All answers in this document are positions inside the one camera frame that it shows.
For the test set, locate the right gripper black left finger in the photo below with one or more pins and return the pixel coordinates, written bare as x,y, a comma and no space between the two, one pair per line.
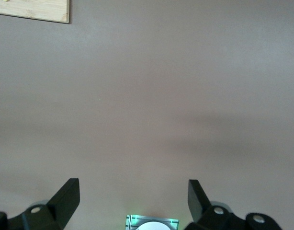
63,206

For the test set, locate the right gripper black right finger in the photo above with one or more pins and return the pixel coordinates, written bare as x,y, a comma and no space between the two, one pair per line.
199,208

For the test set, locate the bamboo cutting board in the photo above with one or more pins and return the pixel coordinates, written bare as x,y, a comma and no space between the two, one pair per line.
41,9

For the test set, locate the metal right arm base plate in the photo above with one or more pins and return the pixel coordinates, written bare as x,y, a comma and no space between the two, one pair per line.
131,222

